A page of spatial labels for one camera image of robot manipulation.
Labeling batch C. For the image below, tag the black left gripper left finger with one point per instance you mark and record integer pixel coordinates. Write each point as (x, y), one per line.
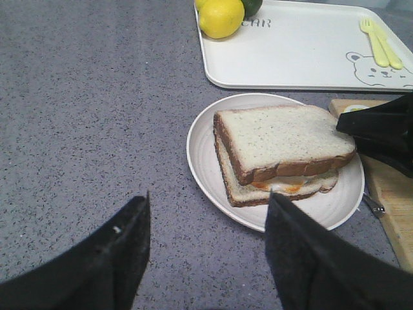
(101, 272)

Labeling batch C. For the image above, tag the lemon slice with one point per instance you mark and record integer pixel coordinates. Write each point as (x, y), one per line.
(354, 108)

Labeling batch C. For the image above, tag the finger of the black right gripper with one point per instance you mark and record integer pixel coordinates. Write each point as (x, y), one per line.
(383, 132)

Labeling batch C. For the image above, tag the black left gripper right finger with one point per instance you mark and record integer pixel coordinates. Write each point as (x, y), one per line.
(314, 269)

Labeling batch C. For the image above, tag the bread slice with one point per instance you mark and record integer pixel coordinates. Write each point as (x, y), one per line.
(246, 195)
(283, 140)

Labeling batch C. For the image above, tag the fried egg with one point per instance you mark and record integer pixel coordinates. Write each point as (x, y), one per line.
(287, 184)

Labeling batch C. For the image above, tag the white bear-print tray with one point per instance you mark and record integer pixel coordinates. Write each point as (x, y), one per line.
(305, 46)

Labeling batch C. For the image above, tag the wooden cutting board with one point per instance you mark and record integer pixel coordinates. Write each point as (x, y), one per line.
(393, 190)

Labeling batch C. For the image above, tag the yellow lemon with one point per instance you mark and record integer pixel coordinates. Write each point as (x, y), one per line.
(199, 4)
(219, 19)

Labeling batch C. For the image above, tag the green lime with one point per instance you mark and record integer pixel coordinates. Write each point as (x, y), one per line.
(251, 7)

